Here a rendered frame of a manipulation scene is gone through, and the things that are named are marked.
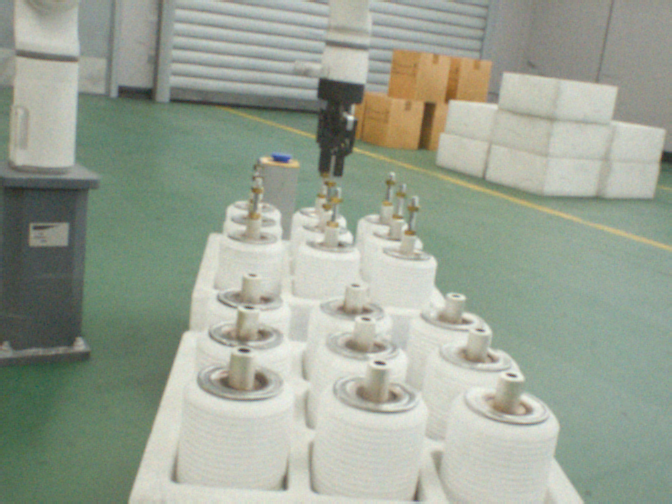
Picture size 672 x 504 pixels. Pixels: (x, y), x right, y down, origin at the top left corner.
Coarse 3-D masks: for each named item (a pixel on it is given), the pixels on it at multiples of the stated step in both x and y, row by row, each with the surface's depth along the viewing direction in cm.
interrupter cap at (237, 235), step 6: (228, 234) 122; (234, 234) 123; (240, 234) 124; (264, 234) 126; (270, 234) 126; (234, 240) 121; (240, 240) 120; (246, 240) 120; (252, 240) 121; (258, 240) 121; (264, 240) 122; (270, 240) 123; (276, 240) 123
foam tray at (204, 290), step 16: (208, 240) 149; (208, 256) 138; (288, 256) 144; (208, 272) 128; (288, 272) 134; (208, 288) 120; (288, 288) 125; (368, 288) 132; (432, 288) 136; (192, 304) 118; (288, 304) 119; (304, 304) 119; (432, 304) 127; (192, 320) 118; (304, 320) 119; (400, 320) 121; (288, 336) 120; (304, 336) 120; (400, 336) 121
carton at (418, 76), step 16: (400, 64) 521; (416, 64) 508; (432, 64) 510; (448, 64) 517; (400, 80) 522; (416, 80) 508; (432, 80) 514; (400, 96) 522; (416, 96) 510; (432, 96) 517
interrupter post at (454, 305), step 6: (450, 294) 96; (456, 294) 96; (450, 300) 95; (456, 300) 94; (462, 300) 95; (450, 306) 95; (456, 306) 95; (462, 306) 95; (444, 312) 96; (450, 312) 95; (456, 312) 95; (462, 312) 95; (444, 318) 96; (450, 318) 95; (456, 318) 95
